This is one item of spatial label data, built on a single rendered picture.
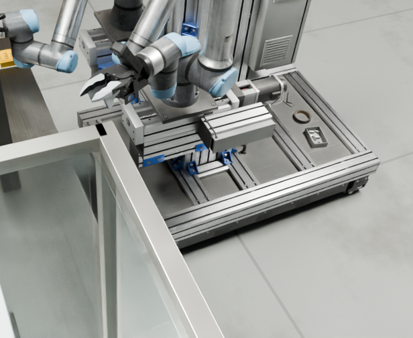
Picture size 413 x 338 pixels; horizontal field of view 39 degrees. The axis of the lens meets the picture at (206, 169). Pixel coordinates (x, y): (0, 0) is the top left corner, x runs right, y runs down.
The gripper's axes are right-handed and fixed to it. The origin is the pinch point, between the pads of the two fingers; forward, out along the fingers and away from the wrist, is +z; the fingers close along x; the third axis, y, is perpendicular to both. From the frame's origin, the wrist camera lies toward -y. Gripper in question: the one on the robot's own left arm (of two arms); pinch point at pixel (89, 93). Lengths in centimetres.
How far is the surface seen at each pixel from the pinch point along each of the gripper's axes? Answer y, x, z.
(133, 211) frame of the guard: -28, -56, 42
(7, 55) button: 23, 65, -20
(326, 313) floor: 132, -51, -67
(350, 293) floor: 132, -54, -83
